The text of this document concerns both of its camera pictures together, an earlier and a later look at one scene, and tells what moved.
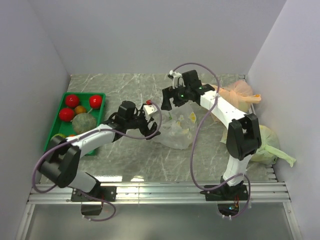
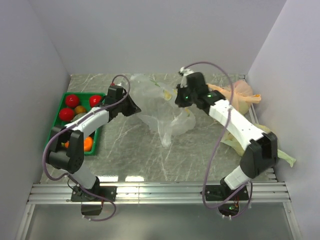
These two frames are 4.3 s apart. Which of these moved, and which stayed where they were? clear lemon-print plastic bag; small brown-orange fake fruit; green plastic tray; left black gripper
Moved: left black gripper; clear lemon-print plastic bag
Stayed: small brown-orange fake fruit; green plastic tray
